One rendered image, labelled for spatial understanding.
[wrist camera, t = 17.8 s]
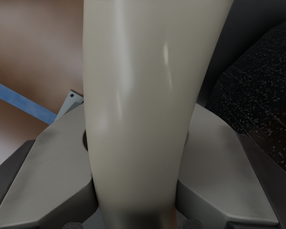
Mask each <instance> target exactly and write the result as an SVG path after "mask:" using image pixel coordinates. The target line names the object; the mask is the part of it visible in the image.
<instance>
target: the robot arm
mask: <svg viewBox="0 0 286 229"><path fill-rule="evenodd" d="M98 206H99V203H98V200H97V196H96V192H95V187H94V181H93V177H92V172H91V166H90V160H89V152H88V145H87V136H86V128H85V115H84V103H82V104H81V105H79V106H78V107H76V108H74V109H73V110H71V111H70V112H68V113H66V114H65V115H63V116H62V117H60V118H59V119H57V120H56V121H55V122H53V123H52V124H51V125H50V126H48V127H47V128H46V129H45V130H44V131H43V132H42V133H41V134H40V135H39V136H38V137H37V138H36V139H33V140H27V141H25V142H24V143H23V144H22V145H21V146H20V147H19V148H18V149H17V150H16V151H15V152H14V153H13V154H12V155H11V156H10V157H8V158H7V159H6V160H5V161H4V162H3V163H2V164H1V165H0V229H84V228H83V225H82V223H83V222H84V221H86V220H87V219H88V218H89V217H90V216H91V215H93V214H94V213H95V212H96V210H97V209H98ZM175 207H176V209H177V210H178V212H180V213H181V214H182V215H183V216H184V217H186V218H187V220H184V221H183V222H182V224H181V226H180V228H179V229H286V171H285V170H284V169H282V168H281V167H280V166H279V165H278V164H277V163H276V162H275V161H274V160H273V159H272V158H271V157H269V156H268V155H267V154H266V153H265V152H264V151H263V150H262V149H261V148H260V147H259V146H258V145H256V144H255V143H254V142H253V141H252V140H251V139H250V138H249V137H248V136H247V135H246V134H237V133H236V132H235V131H234V130H233V129H232V128H231V127H230V126H229V125H228V124H227V123H226V122H225V121H223V120H222V119H221V118H219V117H218V116H217V115H215V114H214V113H212V112H211V111H209V110H207V109H205V108H204V107H202V106H200V105H199V104H197V103H196V105H195V108H194V111H193V114H192V118H191V121H190V125H189V128H188V132H187V136H186V140H185V144H184V148H183V153H182V158H181V163H180V168H179V174H178V182H177V190H176V201H175Z"/></svg>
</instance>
